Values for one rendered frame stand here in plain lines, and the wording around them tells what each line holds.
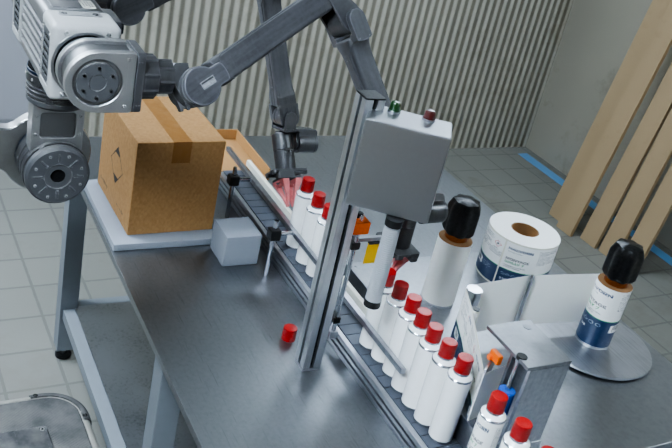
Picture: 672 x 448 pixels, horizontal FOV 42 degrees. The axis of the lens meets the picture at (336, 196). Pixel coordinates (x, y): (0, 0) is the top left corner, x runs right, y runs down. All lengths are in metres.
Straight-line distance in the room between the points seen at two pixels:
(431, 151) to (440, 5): 3.58
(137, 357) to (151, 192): 0.81
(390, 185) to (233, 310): 0.63
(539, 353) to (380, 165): 0.47
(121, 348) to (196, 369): 1.05
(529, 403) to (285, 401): 0.52
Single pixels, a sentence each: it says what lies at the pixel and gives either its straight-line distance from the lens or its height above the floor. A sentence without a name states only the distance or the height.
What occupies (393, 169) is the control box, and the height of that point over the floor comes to 1.38.
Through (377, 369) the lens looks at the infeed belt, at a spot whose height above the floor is 0.88.
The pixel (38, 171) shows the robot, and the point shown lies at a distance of 2.02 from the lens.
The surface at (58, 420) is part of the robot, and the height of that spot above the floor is 0.24.
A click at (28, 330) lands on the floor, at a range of 3.46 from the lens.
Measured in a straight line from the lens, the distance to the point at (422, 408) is 1.89.
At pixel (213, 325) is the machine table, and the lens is 2.13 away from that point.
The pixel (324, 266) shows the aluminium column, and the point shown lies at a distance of 1.90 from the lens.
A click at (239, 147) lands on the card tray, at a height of 0.83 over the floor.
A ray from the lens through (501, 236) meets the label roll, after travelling 2.43.
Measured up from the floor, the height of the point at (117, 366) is 0.22.
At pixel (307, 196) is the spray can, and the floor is 1.04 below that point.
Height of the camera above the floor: 2.07
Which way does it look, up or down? 26 degrees down
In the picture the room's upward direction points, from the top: 13 degrees clockwise
